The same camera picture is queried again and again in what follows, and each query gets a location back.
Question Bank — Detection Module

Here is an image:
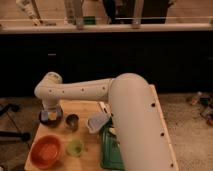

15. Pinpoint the blue sponge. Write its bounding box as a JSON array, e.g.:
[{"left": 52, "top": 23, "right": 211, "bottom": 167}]
[{"left": 41, "top": 112, "right": 57, "bottom": 121}]

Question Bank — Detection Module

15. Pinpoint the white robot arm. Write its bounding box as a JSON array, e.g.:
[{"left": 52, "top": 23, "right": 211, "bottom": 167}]
[{"left": 34, "top": 72, "right": 178, "bottom": 171}]

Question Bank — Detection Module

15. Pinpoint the purple bowl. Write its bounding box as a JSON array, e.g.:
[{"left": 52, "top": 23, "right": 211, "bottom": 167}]
[{"left": 39, "top": 107, "right": 63, "bottom": 128}]

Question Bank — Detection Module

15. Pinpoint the orange bowl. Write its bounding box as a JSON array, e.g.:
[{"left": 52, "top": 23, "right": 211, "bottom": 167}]
[{"left": 30, "top": 135, "right": 62, "bottom": 170}]

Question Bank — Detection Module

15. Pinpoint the small metal cup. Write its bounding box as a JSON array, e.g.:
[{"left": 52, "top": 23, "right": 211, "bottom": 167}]
[{"left": 66, "top": 114, "right": 79, "bottom": 132}]

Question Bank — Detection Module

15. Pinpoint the green plastic tray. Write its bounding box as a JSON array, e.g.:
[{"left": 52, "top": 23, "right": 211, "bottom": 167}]
[{"left": 100, "top": 120, "right": 124, "bottom": 171}]

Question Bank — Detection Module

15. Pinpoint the black cabinet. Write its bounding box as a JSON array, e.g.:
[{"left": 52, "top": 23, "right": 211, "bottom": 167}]
[{"left": 0, "top": 31, "right": 213, "bottom": 97}]

